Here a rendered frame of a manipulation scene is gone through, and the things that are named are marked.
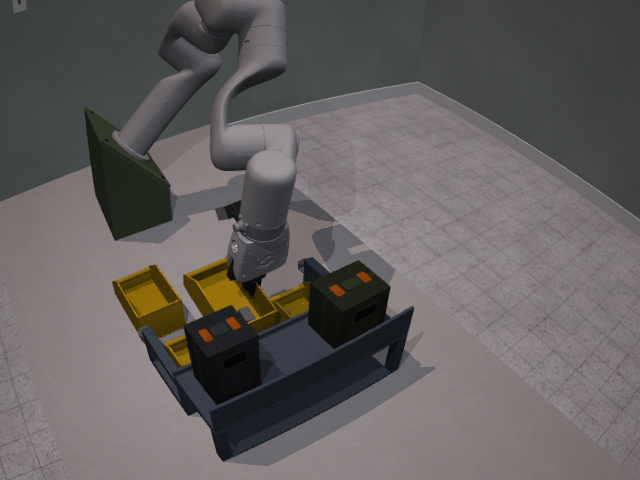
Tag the dark grey metal shelf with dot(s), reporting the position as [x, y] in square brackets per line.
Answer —
[282, 348]

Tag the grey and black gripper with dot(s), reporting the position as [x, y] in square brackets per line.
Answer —
[252, 259]

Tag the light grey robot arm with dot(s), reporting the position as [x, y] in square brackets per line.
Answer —
[270, 175]

